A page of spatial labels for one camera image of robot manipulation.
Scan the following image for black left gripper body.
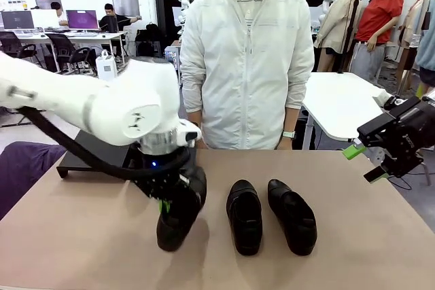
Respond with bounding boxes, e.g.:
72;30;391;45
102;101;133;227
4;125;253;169
134;149;196;200

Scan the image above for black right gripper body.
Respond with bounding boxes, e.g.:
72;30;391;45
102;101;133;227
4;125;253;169
396;96;435;165

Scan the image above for black pointed dress shoe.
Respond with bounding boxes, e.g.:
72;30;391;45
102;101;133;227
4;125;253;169
155;166;208;253

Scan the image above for black leather loafer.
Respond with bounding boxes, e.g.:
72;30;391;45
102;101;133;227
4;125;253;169
266;178;319;256
226;179;264;256

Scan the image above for person's left forearm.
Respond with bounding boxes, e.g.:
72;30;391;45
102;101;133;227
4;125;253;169
284;69;312;133

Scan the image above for person's right forearm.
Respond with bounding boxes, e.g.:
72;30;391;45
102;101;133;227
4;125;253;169
181;72;205;124

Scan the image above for black shoe stand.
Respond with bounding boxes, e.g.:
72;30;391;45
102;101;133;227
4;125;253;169
56;129;134;179

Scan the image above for person's right hand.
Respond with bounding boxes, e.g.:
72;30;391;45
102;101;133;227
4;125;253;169
192;120;209;150

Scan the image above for white work table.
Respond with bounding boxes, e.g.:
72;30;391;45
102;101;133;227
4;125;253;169
300;71;392;150

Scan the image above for black storage box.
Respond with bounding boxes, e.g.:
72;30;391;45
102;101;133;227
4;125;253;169
294;116;309;150

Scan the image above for mannequin in teal top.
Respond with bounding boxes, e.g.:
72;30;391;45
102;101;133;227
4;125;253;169
415;18;435;97

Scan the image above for mannequin in beige garment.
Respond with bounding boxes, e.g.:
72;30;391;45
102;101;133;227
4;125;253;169
397;0;425;97

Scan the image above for silver metal pole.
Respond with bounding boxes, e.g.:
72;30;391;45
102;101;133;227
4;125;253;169
413;0;432;48

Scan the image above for mannequin in beige coat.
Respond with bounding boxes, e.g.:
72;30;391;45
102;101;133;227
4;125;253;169
313;0;362;73

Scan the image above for computer case with lights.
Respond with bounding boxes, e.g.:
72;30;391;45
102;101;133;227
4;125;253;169
164;45;180;67

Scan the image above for white air purifier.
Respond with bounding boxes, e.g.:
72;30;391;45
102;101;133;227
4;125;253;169
95;50;120;81

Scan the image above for purple bean bag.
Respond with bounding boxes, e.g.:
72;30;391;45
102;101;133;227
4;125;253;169
0;140;67;220

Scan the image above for black backpack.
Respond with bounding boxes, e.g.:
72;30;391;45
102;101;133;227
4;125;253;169
135;22;164;60

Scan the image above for person in white jacket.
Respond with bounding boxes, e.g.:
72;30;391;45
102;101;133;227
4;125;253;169
179;0;315;151

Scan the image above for white office desk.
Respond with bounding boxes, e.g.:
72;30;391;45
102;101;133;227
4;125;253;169
0;29;129;73

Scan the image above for black office chair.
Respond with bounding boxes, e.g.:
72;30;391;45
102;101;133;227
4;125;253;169
0;31;39;67
44;33;99;77

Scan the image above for seated person in black shirt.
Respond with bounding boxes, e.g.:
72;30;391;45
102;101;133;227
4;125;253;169
97;3;141;60

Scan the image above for purple screen computer monitor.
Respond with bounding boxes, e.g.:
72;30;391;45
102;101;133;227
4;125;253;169
65;9;100;32

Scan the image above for small white background robot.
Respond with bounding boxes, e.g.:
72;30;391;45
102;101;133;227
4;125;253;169
177;0;192;28

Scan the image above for seated person in white shirt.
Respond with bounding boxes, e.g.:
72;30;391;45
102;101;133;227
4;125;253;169
50;1;70;30

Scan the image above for grey poster with red circle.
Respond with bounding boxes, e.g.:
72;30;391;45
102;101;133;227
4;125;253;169
33;0;63;11

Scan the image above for black screen computer monitor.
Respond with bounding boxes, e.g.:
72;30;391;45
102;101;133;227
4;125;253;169
1;10;36;32

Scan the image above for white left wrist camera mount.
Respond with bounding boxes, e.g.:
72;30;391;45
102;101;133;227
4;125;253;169
176;119;203;149

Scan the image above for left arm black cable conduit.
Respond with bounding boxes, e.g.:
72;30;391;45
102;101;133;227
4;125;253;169
20;106;193;182

